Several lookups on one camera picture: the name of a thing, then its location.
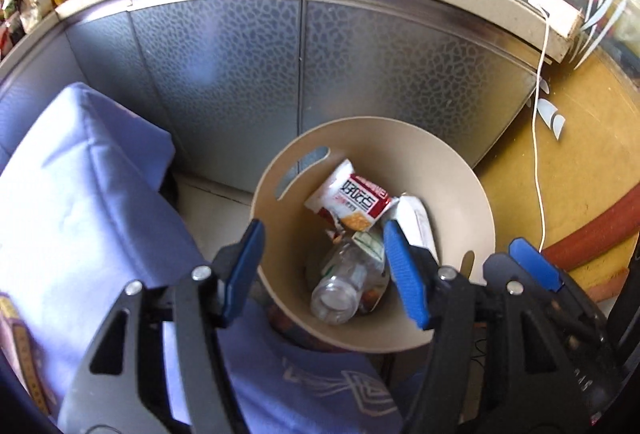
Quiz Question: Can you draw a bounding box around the red white snack wrapper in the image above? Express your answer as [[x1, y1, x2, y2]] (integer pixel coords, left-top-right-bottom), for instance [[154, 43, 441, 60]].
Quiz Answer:
[[305, 159, 395, 232]]

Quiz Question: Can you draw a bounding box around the beige trash bin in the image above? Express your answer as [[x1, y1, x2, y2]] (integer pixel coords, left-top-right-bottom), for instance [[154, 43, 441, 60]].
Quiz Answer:
[[249, 115, 497, 355]]

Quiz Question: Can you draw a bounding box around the white tissue packet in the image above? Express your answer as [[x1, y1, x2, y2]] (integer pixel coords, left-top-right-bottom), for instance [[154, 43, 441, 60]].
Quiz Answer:
[[388, 194, 439, 263]]

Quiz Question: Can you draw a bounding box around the clear plastic bottle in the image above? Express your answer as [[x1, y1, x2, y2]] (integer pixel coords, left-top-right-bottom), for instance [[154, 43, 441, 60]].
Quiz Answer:
[[310, 232, 390, 326]]

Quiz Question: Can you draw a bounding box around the red yellow cardboard box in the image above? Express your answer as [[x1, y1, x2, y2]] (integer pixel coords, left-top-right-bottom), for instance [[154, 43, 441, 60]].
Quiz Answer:
[[1, 293, 51, 417]]

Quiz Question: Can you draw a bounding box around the blue printed tablecloth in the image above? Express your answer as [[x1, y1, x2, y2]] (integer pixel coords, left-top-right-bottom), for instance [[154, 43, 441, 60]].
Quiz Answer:
[[1, 83, 401, 433]]

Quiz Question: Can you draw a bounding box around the white plastic jug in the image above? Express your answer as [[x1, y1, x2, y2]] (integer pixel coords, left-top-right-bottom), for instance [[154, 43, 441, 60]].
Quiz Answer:
[[21, 0, 53, 34]]

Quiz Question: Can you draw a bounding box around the white charging cable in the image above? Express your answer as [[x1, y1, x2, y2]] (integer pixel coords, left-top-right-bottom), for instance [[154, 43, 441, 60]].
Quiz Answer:
[[530, 11, 552, 256]]

